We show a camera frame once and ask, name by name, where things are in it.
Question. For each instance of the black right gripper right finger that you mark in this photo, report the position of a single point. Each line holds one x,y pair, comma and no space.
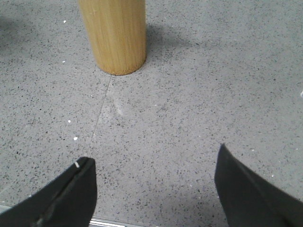
248,200

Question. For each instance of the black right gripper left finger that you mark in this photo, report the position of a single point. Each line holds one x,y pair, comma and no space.
67,201

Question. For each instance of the bamboo cylinder holder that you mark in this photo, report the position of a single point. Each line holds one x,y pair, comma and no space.
117,33

